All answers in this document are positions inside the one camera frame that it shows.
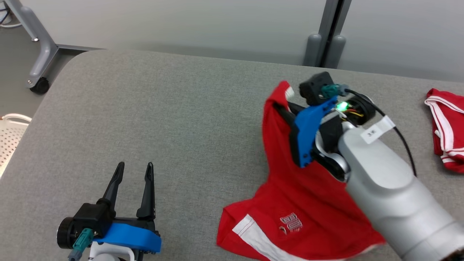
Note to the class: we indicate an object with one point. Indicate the red basketball jersey with lettering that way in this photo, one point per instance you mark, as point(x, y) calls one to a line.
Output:
point(449, 130)

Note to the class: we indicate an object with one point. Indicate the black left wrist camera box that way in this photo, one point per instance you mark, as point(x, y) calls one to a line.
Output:
point(92, 219)

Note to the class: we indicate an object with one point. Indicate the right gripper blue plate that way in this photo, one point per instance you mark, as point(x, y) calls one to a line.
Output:
point(308, 130)

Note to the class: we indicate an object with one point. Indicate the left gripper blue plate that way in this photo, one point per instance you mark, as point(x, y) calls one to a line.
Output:
point(130, 235)

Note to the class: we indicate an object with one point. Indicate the white perforated laundry basket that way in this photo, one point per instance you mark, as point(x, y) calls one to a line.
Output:
point(9, 141)

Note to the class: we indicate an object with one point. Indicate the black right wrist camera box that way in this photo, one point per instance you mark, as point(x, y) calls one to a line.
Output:
point(315, 87)

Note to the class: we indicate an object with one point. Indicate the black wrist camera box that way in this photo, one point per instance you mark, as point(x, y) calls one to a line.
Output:
point(315, 87)
point(92, 219)

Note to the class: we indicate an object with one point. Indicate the red shorts with white stripe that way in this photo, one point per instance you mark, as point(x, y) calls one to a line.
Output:
point(308, 210)

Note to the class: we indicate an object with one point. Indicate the grey metal frame with caster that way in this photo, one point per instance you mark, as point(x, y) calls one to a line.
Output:
point(43, 54)

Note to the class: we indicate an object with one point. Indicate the grey partition post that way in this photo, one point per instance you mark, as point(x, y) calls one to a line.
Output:
point(326, 36)

